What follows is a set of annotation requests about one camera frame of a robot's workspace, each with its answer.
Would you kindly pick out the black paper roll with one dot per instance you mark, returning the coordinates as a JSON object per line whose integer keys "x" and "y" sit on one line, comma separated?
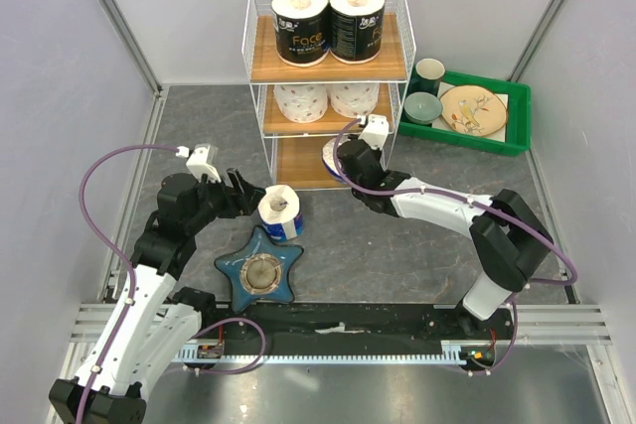
{"x": 301, "y": 31}
{"x": 357, "y": 29}

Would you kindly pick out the green ceramic bowl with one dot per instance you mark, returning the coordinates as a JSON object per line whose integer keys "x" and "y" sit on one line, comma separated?
{"x": 422, "y": 108}

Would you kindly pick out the bird pattern ceramic plate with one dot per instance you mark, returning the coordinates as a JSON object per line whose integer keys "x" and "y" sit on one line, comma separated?
{"x": 473, "y": 109}

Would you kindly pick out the green plastic tray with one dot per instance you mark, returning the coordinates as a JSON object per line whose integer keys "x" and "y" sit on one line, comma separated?
{"x": 512, "y": 140}

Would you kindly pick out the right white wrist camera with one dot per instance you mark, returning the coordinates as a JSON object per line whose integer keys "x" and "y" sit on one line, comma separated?
{"x": 375, "y": 131}

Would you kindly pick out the dark green cup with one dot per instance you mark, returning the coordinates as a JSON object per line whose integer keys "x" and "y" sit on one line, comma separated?
{"x": 430, "y": 73}

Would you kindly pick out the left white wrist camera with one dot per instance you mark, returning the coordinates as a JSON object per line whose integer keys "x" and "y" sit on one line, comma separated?
{"x": 199, "y": 162}

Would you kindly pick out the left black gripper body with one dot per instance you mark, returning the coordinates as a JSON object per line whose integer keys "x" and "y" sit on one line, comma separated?
{"x": 216, "y": 201}

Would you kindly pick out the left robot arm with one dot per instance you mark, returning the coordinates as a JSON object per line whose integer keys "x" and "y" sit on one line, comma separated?
{"x": 115, "y": 382}

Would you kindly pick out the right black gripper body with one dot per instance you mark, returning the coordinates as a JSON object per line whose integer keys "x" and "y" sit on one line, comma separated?
{"x": 377, "y": 153}

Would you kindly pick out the white floral paper roll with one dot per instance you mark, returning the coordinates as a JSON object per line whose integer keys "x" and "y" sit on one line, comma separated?
{"x": 353, "y": 99}
{"x": 302, "y": 102}

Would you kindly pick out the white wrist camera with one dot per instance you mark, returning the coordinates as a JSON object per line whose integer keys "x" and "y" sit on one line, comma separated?
{"x": 199, "y": 162}
{"x": 375, "y": 131}

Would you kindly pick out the blue paper roll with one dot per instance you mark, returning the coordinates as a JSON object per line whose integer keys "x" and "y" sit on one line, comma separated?
{"x": 328, "y": 160}
{"x": 280, "y": 213}

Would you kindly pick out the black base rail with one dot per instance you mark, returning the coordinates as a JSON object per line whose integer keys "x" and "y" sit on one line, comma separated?
{"x": 353, "y": 327}

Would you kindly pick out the white wire three-tier shelf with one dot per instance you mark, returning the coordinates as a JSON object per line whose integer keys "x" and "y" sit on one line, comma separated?
{"x": 293, "y": 151}

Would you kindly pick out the blue star-shaped dish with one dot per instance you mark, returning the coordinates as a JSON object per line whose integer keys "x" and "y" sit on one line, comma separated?
{"x": 259, "y": 271}

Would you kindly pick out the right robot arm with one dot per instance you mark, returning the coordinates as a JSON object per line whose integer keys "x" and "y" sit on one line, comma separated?
{"x": 510, "y": 241}

